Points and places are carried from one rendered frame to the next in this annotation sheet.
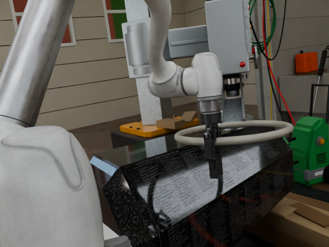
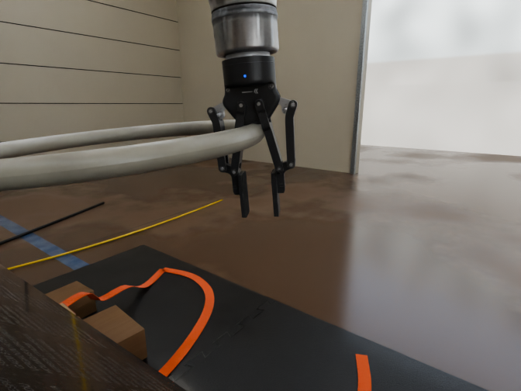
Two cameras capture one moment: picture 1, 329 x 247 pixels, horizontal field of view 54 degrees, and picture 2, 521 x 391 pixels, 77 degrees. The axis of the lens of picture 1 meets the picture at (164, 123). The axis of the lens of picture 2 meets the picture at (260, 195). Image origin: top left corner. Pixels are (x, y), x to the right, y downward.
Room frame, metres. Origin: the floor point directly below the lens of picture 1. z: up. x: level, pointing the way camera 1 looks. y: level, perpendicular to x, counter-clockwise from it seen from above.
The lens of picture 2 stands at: (1.31, 0.30, 0.98)
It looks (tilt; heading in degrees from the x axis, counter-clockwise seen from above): 15 degrees down; 249
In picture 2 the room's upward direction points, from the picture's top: straight up
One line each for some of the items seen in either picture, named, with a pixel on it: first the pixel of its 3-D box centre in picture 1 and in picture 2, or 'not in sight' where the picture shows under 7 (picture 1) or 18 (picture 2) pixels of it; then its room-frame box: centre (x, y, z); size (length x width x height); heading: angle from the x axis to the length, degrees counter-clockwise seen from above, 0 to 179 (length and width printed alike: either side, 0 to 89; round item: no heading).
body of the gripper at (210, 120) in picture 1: (211, 125); (250, 91); (1.15, -0.17, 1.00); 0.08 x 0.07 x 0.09; 151
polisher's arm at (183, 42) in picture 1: (174, 44); not in sight; (2.56, -0.15, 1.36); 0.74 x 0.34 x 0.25; 96
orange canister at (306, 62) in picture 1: (308, 61); not in sight; (4.48, -2.07, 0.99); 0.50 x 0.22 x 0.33; 122
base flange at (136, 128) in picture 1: (158, 124); not in sight; (2.54, 0.05, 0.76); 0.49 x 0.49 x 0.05; 32
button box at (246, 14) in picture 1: (247, 27); not in sight; (1.87, -0.53, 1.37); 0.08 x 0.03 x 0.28; 166
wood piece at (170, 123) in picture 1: (170, 123); not in sight; (2.30, -0.04, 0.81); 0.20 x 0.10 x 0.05; 40
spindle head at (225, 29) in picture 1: (228, 40); not in sight; (2.05, -0.46, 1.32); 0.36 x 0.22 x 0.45; 166
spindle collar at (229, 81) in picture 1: (230, 70); not in sight; (1.98, -0.44, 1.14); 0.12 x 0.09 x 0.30; 166
